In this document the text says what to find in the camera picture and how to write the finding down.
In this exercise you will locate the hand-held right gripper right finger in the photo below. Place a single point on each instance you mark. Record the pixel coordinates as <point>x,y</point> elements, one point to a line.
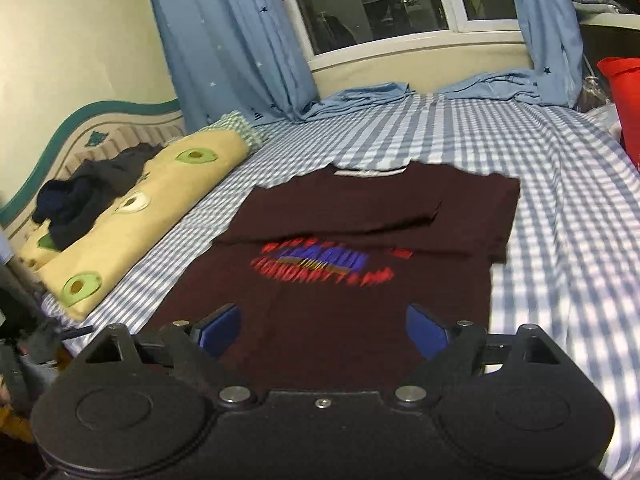
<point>425,332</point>

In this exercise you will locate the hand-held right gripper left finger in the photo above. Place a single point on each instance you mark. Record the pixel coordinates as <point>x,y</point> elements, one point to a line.
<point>220,332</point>

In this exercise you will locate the maroon printed t-shirt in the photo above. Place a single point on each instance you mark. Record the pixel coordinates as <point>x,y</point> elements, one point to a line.
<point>325,320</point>

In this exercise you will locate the dark clothes pile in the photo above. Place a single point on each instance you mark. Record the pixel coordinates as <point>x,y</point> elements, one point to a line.
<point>85,200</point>

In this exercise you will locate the light blue cloth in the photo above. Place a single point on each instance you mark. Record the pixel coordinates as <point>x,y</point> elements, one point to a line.
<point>3,247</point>

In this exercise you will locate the yellow avocado print quilt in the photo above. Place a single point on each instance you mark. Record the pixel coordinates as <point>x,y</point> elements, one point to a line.
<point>165,205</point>

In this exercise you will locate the blue checked bed sheet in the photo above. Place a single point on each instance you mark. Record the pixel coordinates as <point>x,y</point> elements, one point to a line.
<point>550,210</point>

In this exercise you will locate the cream and teal headboard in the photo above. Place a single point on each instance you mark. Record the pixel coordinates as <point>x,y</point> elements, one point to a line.
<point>100,125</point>

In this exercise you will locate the green checked pillow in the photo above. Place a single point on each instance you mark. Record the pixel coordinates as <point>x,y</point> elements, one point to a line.
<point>245,130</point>

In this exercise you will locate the blue star curtain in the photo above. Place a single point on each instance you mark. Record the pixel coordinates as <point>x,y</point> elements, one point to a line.
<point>540,10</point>
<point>225,35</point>

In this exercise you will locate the red bag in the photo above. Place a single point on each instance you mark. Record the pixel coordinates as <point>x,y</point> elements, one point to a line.
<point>625,100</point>

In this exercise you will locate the white framed window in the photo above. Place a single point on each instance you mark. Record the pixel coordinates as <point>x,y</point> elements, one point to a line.
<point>375,0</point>

